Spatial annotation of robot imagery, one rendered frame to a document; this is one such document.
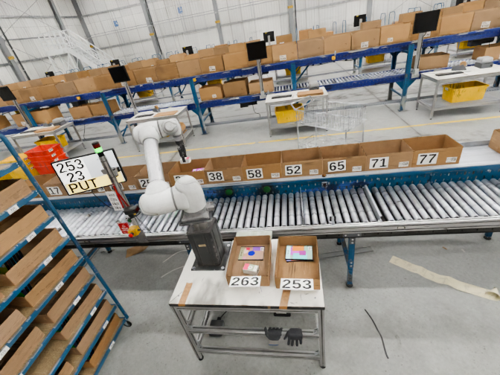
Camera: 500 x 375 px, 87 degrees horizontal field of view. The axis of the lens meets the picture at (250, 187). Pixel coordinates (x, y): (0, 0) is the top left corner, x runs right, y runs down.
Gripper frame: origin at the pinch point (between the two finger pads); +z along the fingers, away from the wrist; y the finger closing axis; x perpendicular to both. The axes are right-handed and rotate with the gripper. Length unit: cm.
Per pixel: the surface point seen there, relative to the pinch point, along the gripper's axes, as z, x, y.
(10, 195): -42, 55, -123
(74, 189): -13, 71, -69
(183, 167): 20.0, 14.6, 20.6
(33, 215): -24, 55, -119
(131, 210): 9, 24, -74
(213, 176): 19.9, -28.7, -8.4
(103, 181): -13, 49, -61
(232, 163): 21, -43, 21
